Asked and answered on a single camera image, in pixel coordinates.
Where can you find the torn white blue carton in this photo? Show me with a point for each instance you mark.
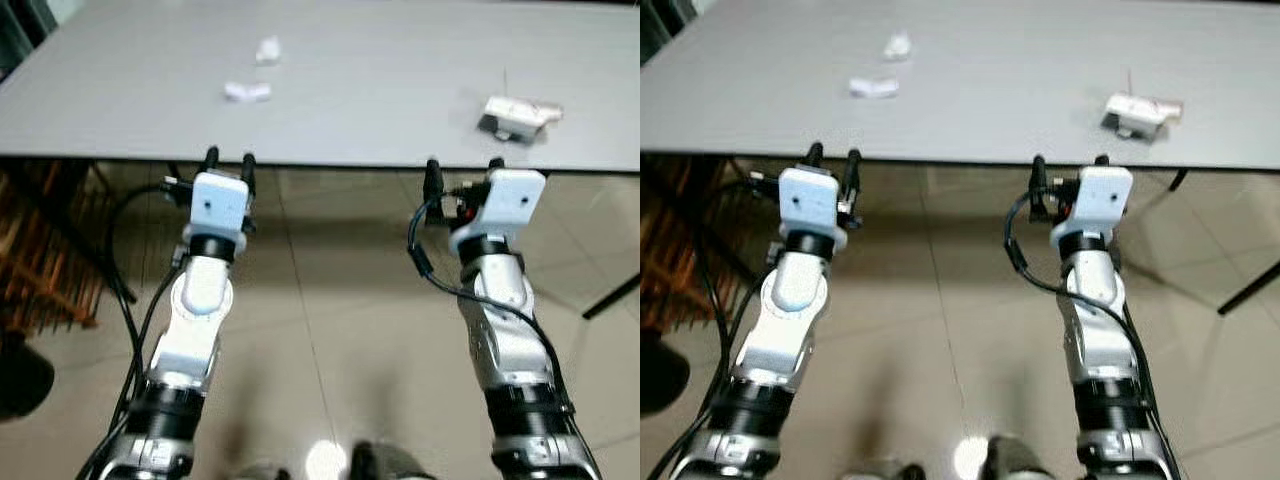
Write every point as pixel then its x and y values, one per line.
pixel 518 113
pixel 1142 110

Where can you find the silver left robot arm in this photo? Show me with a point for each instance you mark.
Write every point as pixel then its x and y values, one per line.
pixel 190 320
pixel 790 310

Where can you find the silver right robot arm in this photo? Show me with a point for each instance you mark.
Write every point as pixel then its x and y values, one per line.
pixel 1100 340
pixel 510 340

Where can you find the long crumpled white paper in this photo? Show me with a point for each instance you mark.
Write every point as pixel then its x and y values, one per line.
pixel 246 92
pixel 873 88

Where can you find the crumpled white paper ball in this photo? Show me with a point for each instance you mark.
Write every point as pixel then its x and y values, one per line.
pixel 268 50
pixel 897 45

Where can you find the brown wooden rack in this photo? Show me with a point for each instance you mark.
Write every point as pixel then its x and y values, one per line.
pixel 40 250
pixel 672 250

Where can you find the black slanted table leg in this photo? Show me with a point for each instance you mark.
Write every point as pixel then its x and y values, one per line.
pixel 1250 287
pixel 612 297

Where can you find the dark chair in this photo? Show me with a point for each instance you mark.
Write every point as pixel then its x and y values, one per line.
pixel 662 25
pixel 20 30

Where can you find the black round stool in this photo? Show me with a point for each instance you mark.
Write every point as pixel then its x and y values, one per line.
pixel 20 375
pixel 660 375

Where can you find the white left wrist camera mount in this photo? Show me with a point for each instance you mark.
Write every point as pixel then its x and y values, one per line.
pixel 810 205
pixel 218 203

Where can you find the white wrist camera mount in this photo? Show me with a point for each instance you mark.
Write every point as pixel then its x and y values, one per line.
pixel 505 205
pixel 218 203
pixel 810 205
pixel 1100 200

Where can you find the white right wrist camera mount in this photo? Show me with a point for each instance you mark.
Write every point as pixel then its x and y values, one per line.
pixel 1100 200
pixel 505 205

